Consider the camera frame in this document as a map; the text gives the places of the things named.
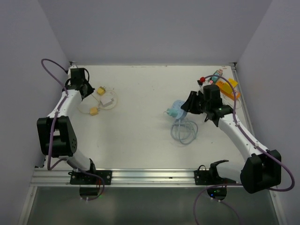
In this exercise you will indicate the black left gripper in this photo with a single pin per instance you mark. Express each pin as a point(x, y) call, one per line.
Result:
point(90, 89)

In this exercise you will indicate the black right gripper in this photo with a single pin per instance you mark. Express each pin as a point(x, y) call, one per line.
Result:
point(189, 105)

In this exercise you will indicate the yellow two-port adapter plug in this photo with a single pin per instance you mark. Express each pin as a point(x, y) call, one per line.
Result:
point(101, 91)

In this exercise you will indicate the round light blue socket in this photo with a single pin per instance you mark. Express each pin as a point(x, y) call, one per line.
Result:
point(180, 113)

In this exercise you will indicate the white charger plug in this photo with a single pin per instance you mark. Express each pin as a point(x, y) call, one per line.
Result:
point(106, 101)

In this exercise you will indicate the orange-yellow charger plug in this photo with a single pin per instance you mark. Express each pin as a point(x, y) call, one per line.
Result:
point(94, 111)

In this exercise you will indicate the teal charger plug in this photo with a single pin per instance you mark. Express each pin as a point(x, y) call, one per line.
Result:
point(172, 112)

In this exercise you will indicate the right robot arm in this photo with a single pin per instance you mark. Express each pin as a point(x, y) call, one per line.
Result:
point(261, 169)

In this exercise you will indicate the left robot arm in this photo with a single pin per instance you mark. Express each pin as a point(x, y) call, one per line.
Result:
point(56, 135)

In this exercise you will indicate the teal plug on strip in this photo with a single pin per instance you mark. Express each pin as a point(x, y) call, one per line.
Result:
point(214, 78)

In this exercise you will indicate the orange power strip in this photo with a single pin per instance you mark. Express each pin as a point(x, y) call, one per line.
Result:
point(227, 90)

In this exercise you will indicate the green power strip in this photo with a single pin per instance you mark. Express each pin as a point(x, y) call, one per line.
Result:
point(219, 73)

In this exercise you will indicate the yellow cube adapter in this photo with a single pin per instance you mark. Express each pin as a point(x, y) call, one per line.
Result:
point(233, 83)

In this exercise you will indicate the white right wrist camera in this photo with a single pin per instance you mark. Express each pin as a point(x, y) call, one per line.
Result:
point(202, 82)

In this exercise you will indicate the aluminium frame rail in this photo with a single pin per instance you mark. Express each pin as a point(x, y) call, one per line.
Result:
point(120, 178)

